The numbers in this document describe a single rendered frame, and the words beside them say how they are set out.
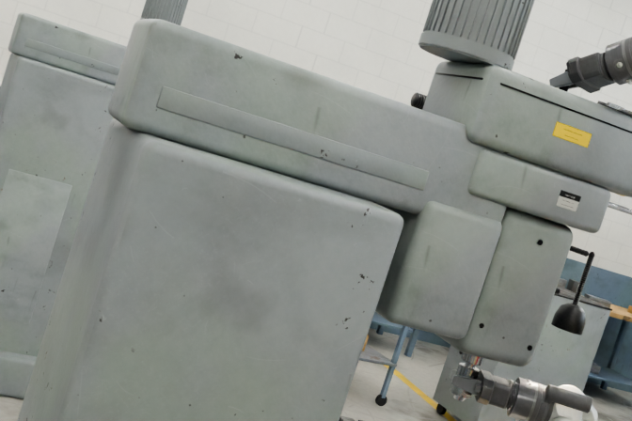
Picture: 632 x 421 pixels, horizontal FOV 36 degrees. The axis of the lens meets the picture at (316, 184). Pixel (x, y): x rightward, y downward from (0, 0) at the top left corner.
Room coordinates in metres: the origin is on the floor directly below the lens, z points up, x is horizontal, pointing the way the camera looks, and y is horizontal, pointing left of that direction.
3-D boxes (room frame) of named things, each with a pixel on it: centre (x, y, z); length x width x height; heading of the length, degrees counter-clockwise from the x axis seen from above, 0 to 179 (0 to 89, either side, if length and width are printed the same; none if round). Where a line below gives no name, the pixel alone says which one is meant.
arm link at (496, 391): (2.10, -0.54, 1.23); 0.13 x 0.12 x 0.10; 176
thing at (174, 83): (1.92, 0.02, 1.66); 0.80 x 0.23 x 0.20; 111
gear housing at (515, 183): (2.09, -0.40, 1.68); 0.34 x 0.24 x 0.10; 111
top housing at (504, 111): (2.10, -0.43, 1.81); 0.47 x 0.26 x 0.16; 111
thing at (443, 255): (2.04, -0.26, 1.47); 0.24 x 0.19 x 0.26; 21
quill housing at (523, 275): (2.10, -0.44, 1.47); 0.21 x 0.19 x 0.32; 21
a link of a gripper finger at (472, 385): (2.07, -0.44, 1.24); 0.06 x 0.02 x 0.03; 86
